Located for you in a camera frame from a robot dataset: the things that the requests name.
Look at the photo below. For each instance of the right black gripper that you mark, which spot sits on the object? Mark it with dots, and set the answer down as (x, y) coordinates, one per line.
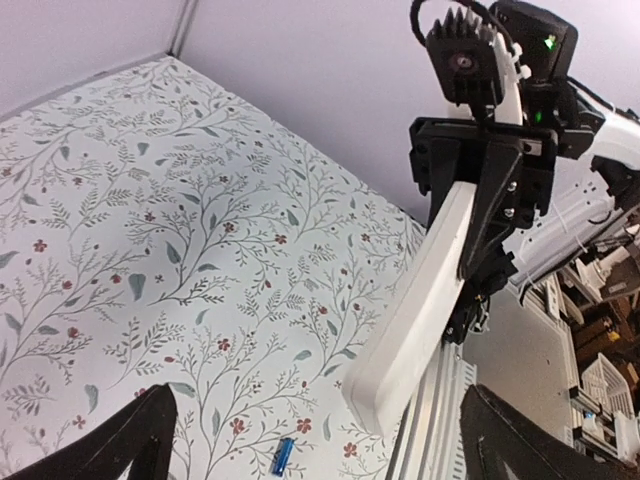
(512, 167)

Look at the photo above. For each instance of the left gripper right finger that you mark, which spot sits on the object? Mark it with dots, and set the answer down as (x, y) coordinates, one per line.
(499, 442)

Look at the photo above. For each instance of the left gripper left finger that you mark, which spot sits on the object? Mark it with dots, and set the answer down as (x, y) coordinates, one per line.
(137, 440)

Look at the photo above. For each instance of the white remote control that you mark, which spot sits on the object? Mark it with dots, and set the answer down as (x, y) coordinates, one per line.
(383, 377)

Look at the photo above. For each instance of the blue battery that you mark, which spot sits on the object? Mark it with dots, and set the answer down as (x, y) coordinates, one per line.
(282, 455)

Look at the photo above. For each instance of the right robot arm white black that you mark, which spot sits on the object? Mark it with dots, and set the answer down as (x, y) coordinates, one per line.
(596, 175)

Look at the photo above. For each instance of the floral table mat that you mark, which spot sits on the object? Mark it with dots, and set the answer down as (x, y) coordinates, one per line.
(158, 229)

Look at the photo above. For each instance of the front aluminium rail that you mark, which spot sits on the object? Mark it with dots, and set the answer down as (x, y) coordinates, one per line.
(429, 443)

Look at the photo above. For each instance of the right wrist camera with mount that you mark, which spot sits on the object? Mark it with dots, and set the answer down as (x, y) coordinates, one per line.
(479, 74)

